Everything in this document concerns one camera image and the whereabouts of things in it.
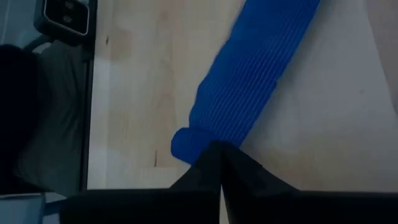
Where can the blue elastic bandage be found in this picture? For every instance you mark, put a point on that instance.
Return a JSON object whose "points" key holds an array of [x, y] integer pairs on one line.
{"points": [[248, 68]]}

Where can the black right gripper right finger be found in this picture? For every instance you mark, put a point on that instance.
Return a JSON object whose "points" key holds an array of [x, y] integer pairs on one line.
{"points": [[280, 208]]}

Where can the black bulky object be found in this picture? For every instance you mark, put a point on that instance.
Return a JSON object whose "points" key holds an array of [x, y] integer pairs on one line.
{"points": [[15, 124]]}

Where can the black table edge frame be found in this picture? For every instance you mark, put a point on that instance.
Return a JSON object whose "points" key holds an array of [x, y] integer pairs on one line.
{"points": [[87, 124]]}

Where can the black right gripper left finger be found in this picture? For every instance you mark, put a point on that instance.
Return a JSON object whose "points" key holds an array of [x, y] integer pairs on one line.
{"points": [[155, 208]]}

